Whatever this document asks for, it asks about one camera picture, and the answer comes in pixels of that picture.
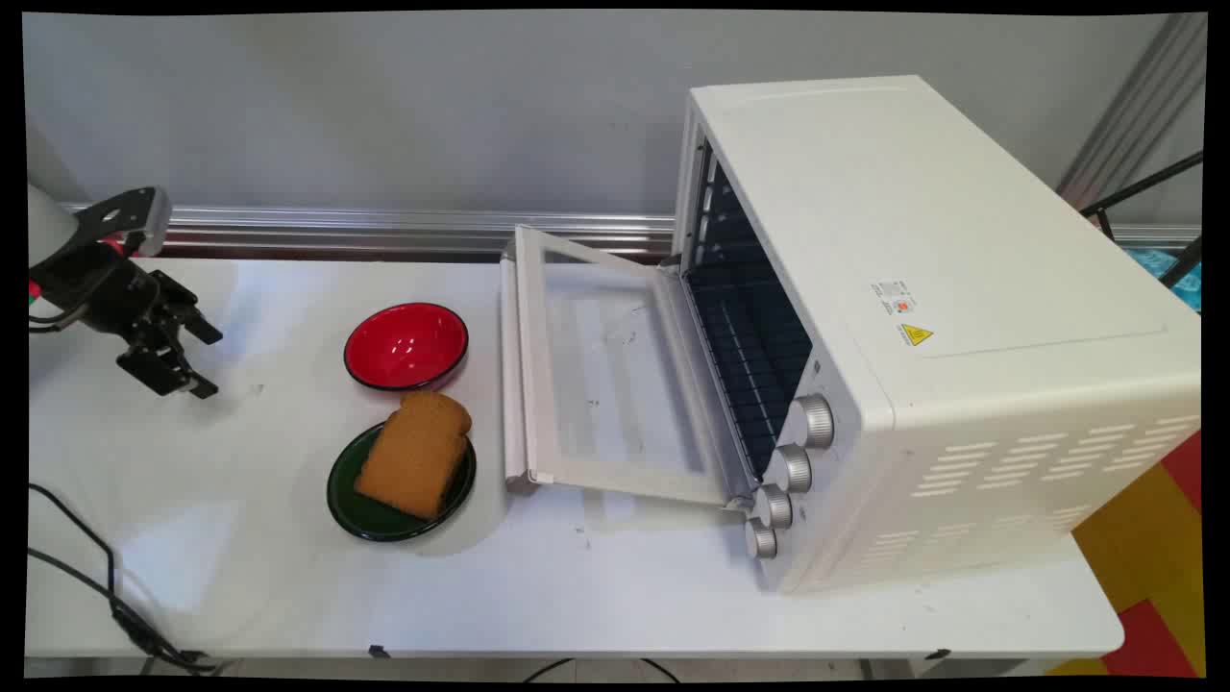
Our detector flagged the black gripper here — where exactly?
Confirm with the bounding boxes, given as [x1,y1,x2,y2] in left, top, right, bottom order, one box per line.
[30,240,224,400]

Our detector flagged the dark green plate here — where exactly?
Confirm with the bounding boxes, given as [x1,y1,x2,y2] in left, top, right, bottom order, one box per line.
[326,421,478,543]

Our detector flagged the red bowl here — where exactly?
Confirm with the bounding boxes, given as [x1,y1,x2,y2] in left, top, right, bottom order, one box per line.
[343,302,470,392]

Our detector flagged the white toaster oven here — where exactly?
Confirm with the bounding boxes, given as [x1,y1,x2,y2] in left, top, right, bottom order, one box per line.
[670,75,1203,595]

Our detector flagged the black metal stand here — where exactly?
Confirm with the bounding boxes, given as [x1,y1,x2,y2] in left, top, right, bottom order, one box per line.
[1078,152,1204,289]

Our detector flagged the oven wire rack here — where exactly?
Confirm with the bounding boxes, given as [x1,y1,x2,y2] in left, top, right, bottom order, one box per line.
[688,261,814,479]

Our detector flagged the brown toast slice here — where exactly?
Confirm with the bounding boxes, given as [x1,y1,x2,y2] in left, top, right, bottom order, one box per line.
[354,389,474,521]

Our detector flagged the white oven door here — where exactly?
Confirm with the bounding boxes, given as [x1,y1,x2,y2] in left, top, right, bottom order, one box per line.
[499,224,749,508]

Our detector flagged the aluminium rail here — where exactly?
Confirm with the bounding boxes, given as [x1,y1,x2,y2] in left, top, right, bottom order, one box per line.
[58,204,677,257]

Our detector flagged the black cable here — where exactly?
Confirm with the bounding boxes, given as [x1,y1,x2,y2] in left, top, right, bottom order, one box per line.
[27,482,217,674]

